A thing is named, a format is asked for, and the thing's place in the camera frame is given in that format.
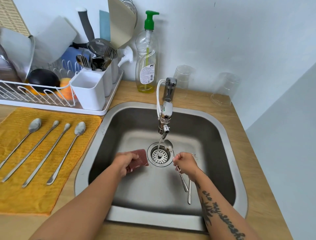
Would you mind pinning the person's left hand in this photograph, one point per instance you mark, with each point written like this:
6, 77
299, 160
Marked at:
121, 162

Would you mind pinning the person's right hand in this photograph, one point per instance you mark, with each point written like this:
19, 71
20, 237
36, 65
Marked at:
187, 164

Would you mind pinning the person's left fingers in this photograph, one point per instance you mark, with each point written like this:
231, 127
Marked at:
132, 155

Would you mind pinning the person's right fingers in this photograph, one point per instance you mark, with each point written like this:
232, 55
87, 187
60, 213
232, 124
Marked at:
180, 158

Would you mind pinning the red scouring sponge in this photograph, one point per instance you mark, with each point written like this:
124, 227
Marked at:
140, 158

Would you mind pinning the person's left forearm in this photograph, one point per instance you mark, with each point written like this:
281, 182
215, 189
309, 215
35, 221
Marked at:
84, 210

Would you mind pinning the person's right forearm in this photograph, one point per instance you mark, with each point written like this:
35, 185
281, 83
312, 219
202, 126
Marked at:
222, 212

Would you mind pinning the steel drain strainer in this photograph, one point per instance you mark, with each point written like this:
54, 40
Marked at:
161, 155

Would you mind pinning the stainless steel sink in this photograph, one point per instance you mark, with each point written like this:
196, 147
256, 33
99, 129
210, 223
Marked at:
138, 118

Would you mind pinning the long steel spoon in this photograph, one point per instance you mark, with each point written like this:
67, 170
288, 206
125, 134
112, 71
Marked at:
47, 156
34, 125
79, 128
29, 153

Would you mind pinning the chrome faucet with filter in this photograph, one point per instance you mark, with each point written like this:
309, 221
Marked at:
169, 90

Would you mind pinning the white plastic cutlery holder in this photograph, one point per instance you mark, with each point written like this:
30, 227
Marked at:
88, 91

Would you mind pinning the clear drinking glass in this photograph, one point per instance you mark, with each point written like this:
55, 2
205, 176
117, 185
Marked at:
184, 76
226, 89

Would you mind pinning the orange bowl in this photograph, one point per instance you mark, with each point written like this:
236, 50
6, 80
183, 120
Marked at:
66, 92

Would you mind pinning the dish soap bottle green pump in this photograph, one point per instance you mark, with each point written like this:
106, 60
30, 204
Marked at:
146, 64

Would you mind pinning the white spray bottle head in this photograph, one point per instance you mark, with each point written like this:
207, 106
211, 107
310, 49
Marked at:
126, 55

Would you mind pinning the yellow drying cloth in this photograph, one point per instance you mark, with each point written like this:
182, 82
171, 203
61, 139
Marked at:
37, 197

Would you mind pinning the bundle of steel cutlery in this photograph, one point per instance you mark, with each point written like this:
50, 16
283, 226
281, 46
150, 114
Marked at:
85, 61

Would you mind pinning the steel skimmer ladle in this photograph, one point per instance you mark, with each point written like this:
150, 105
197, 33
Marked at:
100, 47

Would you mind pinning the blue plastic container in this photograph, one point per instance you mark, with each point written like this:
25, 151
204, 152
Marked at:
71, 55

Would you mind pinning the black bowl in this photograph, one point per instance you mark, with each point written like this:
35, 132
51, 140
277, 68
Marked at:
43, 78

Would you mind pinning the blue cutting board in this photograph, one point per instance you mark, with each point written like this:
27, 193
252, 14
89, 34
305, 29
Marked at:
104, 26

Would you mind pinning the beige cutting board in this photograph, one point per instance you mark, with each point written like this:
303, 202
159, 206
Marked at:
121, 22

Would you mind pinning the white square plate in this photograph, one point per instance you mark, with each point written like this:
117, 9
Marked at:
54, 37
16, 49

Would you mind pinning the woven beige mat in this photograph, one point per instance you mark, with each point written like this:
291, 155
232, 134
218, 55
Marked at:
11, 16

